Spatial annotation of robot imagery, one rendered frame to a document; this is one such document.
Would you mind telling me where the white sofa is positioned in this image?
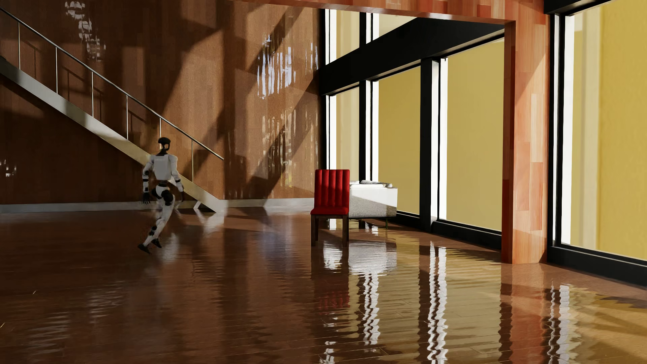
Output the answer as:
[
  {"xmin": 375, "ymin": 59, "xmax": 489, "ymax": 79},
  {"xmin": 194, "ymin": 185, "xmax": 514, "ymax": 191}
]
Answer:
[{"xmin": 349, "ymin": 181, "xmax": 398, "ymax": 229}]

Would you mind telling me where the white right robot leg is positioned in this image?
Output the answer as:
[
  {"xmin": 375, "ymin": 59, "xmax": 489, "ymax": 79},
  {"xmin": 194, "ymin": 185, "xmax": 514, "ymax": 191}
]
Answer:
[{"xmin": 151, "ymin": 183, "xmax": 176, "ymax": 249}]

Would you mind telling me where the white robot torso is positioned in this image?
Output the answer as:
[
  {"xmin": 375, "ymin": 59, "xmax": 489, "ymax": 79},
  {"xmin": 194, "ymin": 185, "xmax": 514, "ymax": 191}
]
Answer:
[{"xmin": 152, "ymin": 153, "xmax": 176, "ymax": 184}]

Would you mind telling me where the pale staircase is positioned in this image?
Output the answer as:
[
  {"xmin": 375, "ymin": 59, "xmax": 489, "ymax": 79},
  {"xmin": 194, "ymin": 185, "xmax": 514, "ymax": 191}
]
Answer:
[{"xmin": 0, "ymin": 56, "xmax": 227, "ymax": 213}]

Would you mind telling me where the staircase with metal railing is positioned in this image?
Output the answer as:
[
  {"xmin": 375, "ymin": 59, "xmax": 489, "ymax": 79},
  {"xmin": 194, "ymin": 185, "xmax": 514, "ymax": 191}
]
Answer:
[{"xmin": 0, "ymin": 7, "xmax": 225, "ymax": 183}]

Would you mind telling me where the red upholstered wooden chair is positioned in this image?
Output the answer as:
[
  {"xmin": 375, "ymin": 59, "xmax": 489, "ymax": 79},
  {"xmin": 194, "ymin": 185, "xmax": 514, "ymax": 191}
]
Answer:
[{"xmin": 310, "ymin": 169, "xmax": 350, "ymax": 248}]

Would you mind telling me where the black overhead beam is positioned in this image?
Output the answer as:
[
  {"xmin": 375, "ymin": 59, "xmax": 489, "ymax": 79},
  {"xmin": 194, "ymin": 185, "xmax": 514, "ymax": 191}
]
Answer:
[{"xmin": 318, "ymin": 17, "xmax": 505, "ymax": 97}]

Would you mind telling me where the wooden pillar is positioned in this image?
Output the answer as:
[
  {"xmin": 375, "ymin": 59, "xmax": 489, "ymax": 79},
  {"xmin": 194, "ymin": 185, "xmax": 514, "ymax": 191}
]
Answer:
[{"xmin": 501, "ymin": 0, "xmax": 551, "ymax": 265}]

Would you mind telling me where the black window post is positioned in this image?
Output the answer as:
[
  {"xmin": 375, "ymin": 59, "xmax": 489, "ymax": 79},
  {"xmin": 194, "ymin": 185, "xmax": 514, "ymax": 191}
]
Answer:
[{"xmin": 419, "ymin": 58, "xmax": 440, "ymax": 232}]

